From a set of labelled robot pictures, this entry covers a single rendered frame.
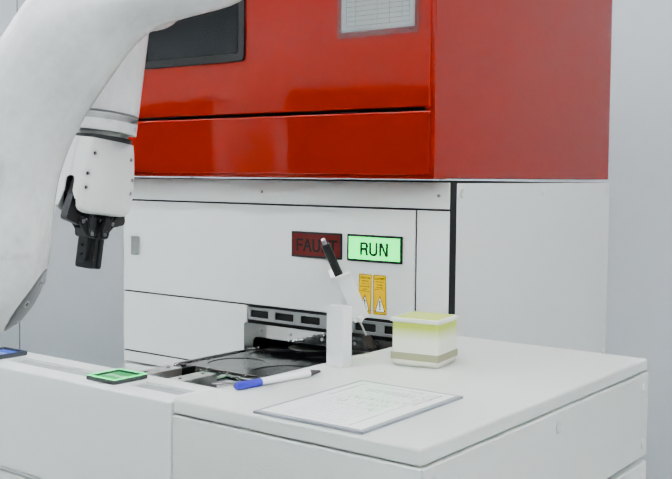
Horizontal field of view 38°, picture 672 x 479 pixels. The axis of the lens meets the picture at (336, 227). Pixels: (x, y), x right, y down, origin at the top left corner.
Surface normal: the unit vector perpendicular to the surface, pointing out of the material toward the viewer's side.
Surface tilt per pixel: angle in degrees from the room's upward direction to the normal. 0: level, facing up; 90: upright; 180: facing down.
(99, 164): 92
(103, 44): 125
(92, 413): 90
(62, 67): 108
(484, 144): 90
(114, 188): 97
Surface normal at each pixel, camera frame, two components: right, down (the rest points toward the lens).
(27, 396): -0.61, 0.04
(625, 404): 0.80, 0.04
